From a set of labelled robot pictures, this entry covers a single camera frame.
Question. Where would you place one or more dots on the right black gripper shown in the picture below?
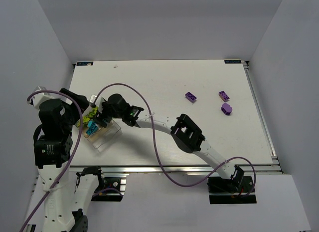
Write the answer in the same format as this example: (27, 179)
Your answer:
(101, 116)

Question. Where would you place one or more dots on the blue corner label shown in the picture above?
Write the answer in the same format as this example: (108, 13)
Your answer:
(232, 61)
(85, 63)

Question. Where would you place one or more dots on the long cyan lego brick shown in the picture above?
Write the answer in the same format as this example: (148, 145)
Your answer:
(91, 128)

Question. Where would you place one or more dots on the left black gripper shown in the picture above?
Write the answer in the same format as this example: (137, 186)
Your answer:
(81, 108)

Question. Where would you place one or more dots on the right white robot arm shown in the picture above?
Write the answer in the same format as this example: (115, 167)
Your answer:
(186, 134)

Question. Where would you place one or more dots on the purple round lego piece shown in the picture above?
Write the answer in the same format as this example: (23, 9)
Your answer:
(226, 109)

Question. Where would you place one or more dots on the long green lego brick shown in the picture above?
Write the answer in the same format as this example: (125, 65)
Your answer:
(86, 118)

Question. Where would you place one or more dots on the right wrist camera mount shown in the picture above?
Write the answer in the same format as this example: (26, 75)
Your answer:
(96, 102)

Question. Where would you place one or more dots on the right blue corner label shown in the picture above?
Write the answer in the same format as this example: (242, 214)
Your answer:
(232, 61)

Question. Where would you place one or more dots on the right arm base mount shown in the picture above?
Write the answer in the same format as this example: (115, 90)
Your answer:
(222, 193)

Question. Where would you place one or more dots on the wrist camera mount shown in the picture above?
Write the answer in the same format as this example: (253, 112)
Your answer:
(38, 99)
(96, 102)

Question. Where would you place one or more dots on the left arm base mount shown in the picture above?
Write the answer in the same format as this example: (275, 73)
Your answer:
(108, 189)

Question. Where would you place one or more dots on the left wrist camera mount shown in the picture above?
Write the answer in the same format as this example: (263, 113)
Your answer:
(38, 99)

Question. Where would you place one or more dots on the purple lego brick upside-down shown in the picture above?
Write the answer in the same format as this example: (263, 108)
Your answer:
(189, 96)

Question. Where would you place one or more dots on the clear plastic sorting container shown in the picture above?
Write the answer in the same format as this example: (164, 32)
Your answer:
(104, 137)

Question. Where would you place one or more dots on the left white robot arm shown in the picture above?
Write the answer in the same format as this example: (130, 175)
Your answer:
(65, 203)

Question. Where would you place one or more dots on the purple printed lego brick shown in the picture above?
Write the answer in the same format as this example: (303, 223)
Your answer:
(223, 96)

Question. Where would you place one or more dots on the left blue corner label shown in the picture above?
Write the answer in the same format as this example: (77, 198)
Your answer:
(85, 63)

